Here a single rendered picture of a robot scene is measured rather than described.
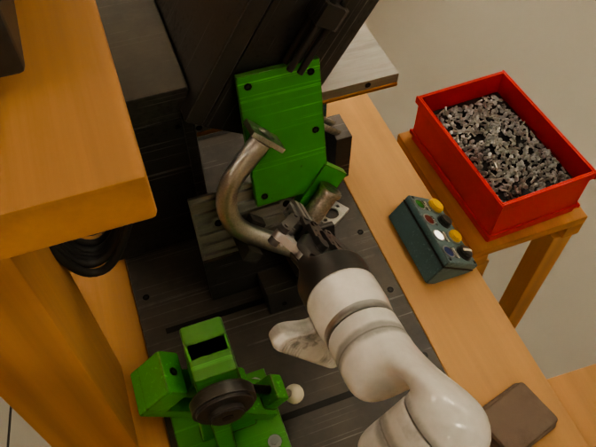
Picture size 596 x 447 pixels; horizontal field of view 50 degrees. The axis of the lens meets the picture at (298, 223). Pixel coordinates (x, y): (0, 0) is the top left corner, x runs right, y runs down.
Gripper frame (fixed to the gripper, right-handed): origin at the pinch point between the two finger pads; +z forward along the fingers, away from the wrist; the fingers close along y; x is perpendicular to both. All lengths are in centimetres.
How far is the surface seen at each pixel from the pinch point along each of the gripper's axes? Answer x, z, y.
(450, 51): -34, 178, -144
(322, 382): 22.6, 1.2, -24.9
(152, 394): 23.5, -8.4, 6.1
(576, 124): -43, 122, -173
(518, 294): 4, 31, -90
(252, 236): 11.7, 14.8, -7.4
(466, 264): -2.0, 10.2, -41.6
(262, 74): -8.2, 18.2, 4.9
